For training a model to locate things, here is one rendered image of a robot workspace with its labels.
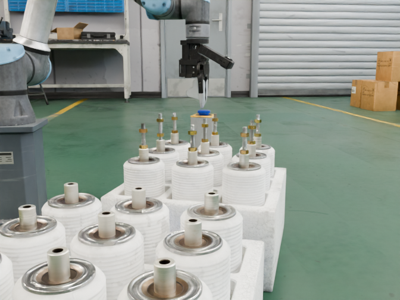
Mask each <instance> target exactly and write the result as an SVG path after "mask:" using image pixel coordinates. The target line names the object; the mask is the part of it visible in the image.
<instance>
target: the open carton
mask: <svg viewBox="0 0 400 300"><path fill-rule="evenodd" d="M87 25H88V24H86V23H82V22H79V23H77V24H76V25H75V26H74V27H57V28H55V29H54V30H52V31H50V32H53V33H57V39H77V40H81V32H82V31H83V29H84V28H85V27H86V26H87Z"/></svg>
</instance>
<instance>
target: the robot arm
mask: <svg viewBox="0 0 400 300"><path fill-rule="evenodd" d="M133 1H135V2H136V3H137V4H139V5H140V6H141V7H143V8H144V9H145V11H146V15H147V17H148V18H149V19H150V20H182V19H185V26H186V38H187V40H181V41H180V44H181V45H182V58H181V59H180V60H179V77H185V78H193V77H197V78H198V79H195V80H194V81H193V86H192V87H191V88H190V89H188V90H187V91H186V95H187V96H188V97H191V98H195V99H198V100H199V104H200V107H201V108H203V107H204V105H205V103H206V101H207V94H208V85H209V73H210V64H209V62H208V61H209V59H211V60H213V61H215V62H216V63H218V64H220V66H221V67H223V68H225V69H226V70H227V69H232V67H233V65H234V63H235V62H234V61H233V60H232V59H231V58H230V57H227V56H224V55H221V54H220V53H218V52H217V51H215V50H213V49H211V48H209V47H208V46H206V45H203V44H208V43H209V39H208V38H209V37H210V0H133ZM57 2H58V0H27V4H26V9H25V12H24V17H23V22H22V25H21V30H20V35H19V36H18V37H16V38H14V39H13V41H12V44H0V126H19V125H25V124H32V123H35V122H36V116H35V113H34V110H33V108H32V106H31V104H30V101H29V99H28V95H27V86H35V85H38V84H40V83H43V82H44V81H45V80H46V79H47V78H48V77H49V75H50V73H51V62H50V60H49V55H50V51H51V50H50V48H49V46H48V44H47V43H48V39H49V34H50V31H51V26H52V22H53V19H54V14H55V9H56V6H57ZM195 47H196V48H195ZM180 65H181V73H180Z"/></svg>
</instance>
